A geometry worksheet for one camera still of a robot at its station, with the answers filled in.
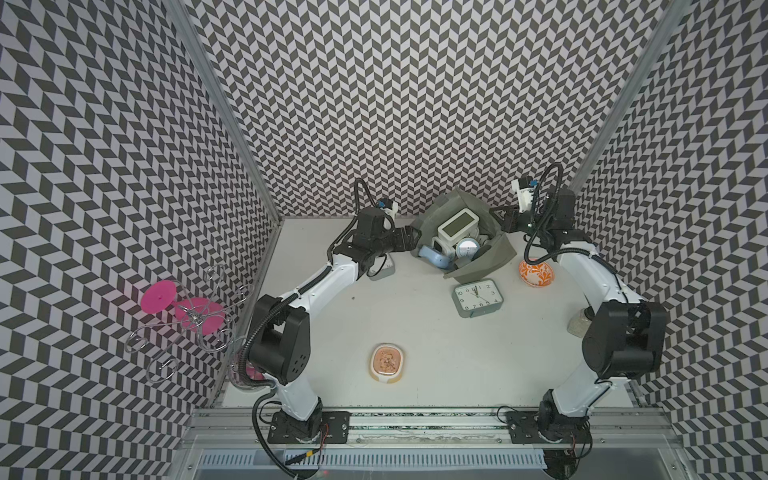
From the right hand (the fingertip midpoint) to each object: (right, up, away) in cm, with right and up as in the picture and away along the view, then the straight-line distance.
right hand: (492, 213), depth 85 cm
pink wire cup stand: (-80, -25, -15) cm, 85 cm away
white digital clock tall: (-8, -3, +10) cm, 13 cm away
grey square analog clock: (-33, -17, +18) cm, 41 cm away
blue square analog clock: (-14, -14, +7) cm, 21 cm away
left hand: (-23, -6, +1) cm, 24 cm away
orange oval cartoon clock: (-30, -42, -4) cm, 52 cm away
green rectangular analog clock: (-2, -26, +9) cm, 28 cm away
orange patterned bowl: (+20, -20, +14) cm, 32 cm away
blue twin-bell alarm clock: (-4, -10, +13) cm, 17 cm away
